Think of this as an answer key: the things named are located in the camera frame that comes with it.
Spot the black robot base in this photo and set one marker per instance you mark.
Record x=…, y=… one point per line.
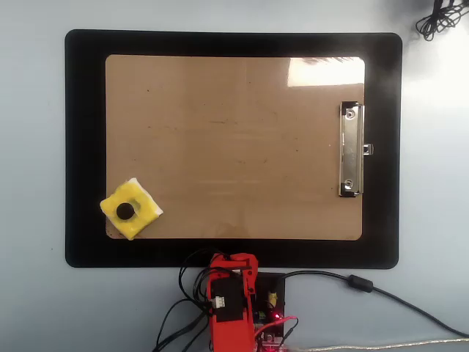
x=279, y=293

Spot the metal clipboard clip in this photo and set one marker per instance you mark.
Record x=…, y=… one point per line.
x=350, y=146

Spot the brown clipboard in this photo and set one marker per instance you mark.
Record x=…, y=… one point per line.
x=234, y=146

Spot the controller circuit board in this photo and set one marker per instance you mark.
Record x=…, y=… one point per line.
x=273, y=339

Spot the black rubber mat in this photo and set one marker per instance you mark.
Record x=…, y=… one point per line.
x=84, y=110

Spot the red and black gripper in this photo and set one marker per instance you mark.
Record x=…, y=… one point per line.
x=227, y=289

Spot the yellow sponge with black knob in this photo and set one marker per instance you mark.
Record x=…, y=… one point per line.
x=143, y=212

